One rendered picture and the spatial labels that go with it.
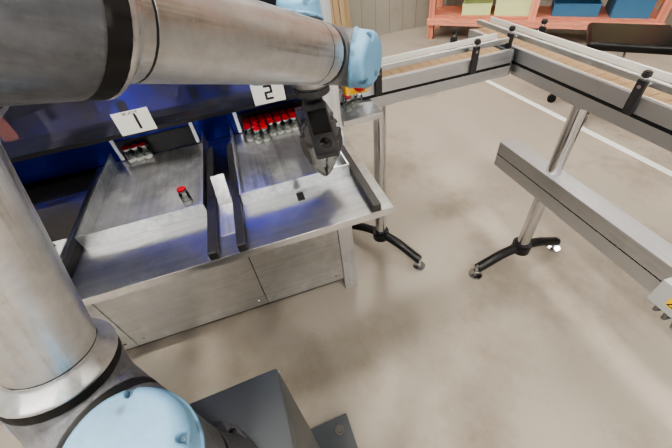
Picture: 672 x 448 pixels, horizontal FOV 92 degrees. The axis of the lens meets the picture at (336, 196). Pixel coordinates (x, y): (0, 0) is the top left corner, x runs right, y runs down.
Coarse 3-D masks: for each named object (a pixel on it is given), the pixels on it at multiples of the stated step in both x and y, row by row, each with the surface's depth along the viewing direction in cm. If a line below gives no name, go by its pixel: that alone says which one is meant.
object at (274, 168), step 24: (240, 144) 95; (264, 144) 94; (288, 144) 92; (240, 168) 86; (264, 168) 85; (288, 168) 84; (312, 168) 83; (336, 168) 77; (240, 192) 73; (264, 192) 74; (288, 192) 77
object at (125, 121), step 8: (120, 112) 79; (128, 112) 80; (136, 112) 80; (144, 112) 81; (120, 120) 80; (128, 120) 81; (144, 120) 82; (152, 120) 82; (120, 128) 81; (128, 128) 82; (136, 128) 83; (144, 128) 83; (152, 128) 84
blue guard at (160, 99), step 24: (120, 96) 77; (144, 96) 79; (168, 96) 80; (192, 96) 82; (216, 96) 84; (240, 96) 86; (0, 120) 73; (24, 120) 74; (48, 120) 76; (72, 120) 77; (96, 120) 79; (168, 120) 84; (24, 144) 77; (48, 144) 79
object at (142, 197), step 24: (192, 144) 98; (120, 168) 92; (144, 168) 90; (168, 168) 89; (192, 168) 88; (96, 192) 79; (120, 192) 83; (144, 192) 82; (168, 192) 81; (192, 192) 80; (96, 216) 76; (120, 216) 76; (144, 216) 75; (168, 216) 71; (192, 216) 73; (96, 240) 69
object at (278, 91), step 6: (252, 90) 85; (258, 90) 86; (264, 90) 86; (276, 90) 87; (282, 90) 88; (258, 96) 87; (264, 96) 87; (270, 96) 88; (276, 96) 88; (282, 96) 89; (258, 102) 88; (264, 102) 88; (270, 102) 89
